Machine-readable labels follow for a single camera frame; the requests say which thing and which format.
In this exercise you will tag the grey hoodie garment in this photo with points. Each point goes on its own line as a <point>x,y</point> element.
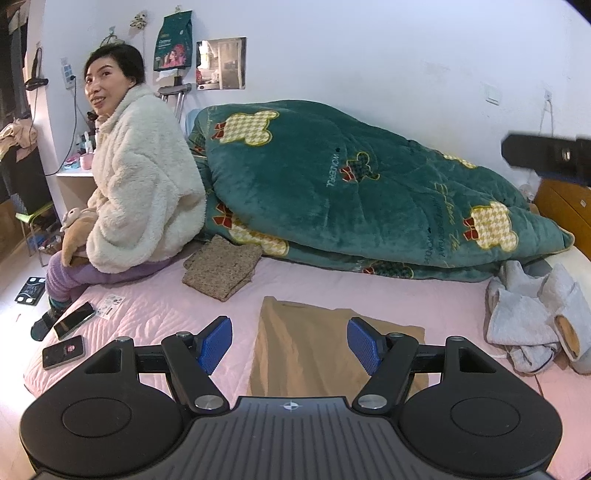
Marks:
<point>534,318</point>

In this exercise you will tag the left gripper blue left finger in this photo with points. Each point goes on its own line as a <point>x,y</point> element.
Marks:
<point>191,360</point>

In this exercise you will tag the wooden headboard cabinet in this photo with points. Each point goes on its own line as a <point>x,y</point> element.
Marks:
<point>569,205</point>

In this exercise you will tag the green poster bag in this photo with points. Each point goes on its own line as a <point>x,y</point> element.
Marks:
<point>174,42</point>

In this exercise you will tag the white wall switch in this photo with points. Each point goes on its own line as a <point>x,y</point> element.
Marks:
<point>493,95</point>

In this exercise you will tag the white sticker card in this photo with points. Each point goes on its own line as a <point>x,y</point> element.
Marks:
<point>108,306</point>

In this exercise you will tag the tan t-shirt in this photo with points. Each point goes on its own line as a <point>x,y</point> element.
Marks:
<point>301,351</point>

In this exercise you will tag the black smartphone on bed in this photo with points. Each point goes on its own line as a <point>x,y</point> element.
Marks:
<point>72,321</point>

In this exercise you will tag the white bedside shelf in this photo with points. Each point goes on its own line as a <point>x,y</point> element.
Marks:
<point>76,187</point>

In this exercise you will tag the green plush quilt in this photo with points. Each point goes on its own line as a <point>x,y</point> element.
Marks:
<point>312,185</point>

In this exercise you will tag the woman in white fleece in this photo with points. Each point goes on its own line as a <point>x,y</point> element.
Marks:
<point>149,200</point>

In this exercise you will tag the smartphone with red icon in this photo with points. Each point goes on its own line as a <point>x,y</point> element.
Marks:
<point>63,352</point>

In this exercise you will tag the brown knitted folded garment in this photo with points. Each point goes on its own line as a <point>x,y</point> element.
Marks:
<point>219,268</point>

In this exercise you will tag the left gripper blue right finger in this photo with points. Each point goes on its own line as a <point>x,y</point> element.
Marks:
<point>387,359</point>

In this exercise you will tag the plush toy bear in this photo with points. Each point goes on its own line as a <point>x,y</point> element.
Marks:
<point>76,227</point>

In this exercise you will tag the wall photo picture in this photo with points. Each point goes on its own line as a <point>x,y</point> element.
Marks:
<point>221,64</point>

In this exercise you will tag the pink quilted bedspread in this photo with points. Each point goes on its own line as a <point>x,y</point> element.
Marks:
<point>161,305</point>

